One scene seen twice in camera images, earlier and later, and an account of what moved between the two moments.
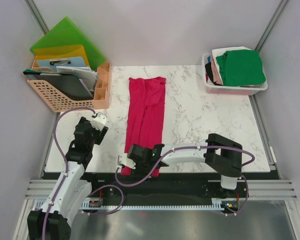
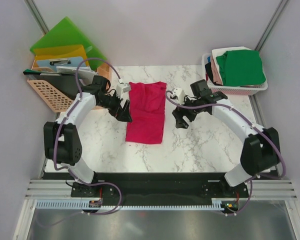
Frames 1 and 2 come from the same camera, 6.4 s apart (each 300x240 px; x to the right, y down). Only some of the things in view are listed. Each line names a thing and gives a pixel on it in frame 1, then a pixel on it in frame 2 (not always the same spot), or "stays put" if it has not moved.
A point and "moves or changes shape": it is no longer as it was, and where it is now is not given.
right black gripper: [138, 173] to [180, 122]
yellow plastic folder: [68, 51] stays put
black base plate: [165, 187] stays put
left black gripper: [99, 134] to [122, 114]
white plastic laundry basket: [213, 89] stays put
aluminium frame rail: [257, 189] stays put
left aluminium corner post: [37, 16] stays put
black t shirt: [209, 69] stays put
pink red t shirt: [144, 115] moves or changes shape
